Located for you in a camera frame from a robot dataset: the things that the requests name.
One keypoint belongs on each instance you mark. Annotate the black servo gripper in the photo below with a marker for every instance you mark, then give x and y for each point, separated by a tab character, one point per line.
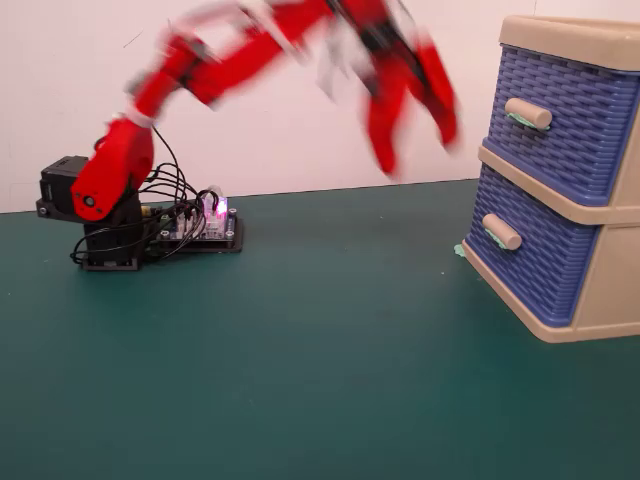
385	40

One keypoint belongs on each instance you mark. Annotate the blue wicker drawer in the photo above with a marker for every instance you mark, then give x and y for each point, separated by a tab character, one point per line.
540	270
565	150

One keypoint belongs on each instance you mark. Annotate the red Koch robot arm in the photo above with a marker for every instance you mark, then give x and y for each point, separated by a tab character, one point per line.
235	65

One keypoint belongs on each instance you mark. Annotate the beige plastic drawer cabinet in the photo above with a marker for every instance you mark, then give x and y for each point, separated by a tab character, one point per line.
610	280

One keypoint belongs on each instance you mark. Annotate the green putty blob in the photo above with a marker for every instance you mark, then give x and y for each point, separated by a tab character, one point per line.
459	250

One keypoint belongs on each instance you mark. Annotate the black controller circuit board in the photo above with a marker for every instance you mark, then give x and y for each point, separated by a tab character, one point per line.
220	235

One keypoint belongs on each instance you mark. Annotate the white zip tie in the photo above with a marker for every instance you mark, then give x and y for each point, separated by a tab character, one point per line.
137	120

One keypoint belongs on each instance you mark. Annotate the dark green table mat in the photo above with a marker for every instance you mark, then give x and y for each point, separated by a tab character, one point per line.
250	400

